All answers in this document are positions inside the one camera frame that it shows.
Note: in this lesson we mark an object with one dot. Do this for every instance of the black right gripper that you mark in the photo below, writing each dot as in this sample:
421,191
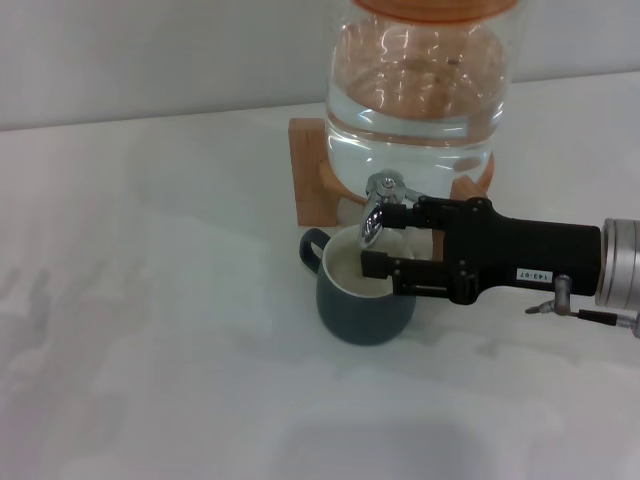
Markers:
525,250

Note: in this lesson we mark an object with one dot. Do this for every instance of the black cup white inside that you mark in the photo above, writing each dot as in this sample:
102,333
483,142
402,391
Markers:
360,320

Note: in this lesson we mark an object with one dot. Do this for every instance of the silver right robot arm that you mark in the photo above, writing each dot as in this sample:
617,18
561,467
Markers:
620,265

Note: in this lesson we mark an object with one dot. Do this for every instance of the chrome faucet with lever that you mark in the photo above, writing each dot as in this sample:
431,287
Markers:
371,225

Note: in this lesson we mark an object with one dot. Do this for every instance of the wooden dispenser stand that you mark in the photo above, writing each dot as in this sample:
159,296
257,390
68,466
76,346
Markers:
310,170

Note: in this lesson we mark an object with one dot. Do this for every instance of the clear glass water dispenser jar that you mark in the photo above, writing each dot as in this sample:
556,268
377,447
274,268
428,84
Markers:
415,100

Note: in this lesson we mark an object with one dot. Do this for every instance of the orange dispenser lid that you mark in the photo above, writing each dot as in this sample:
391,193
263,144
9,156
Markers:
430,10

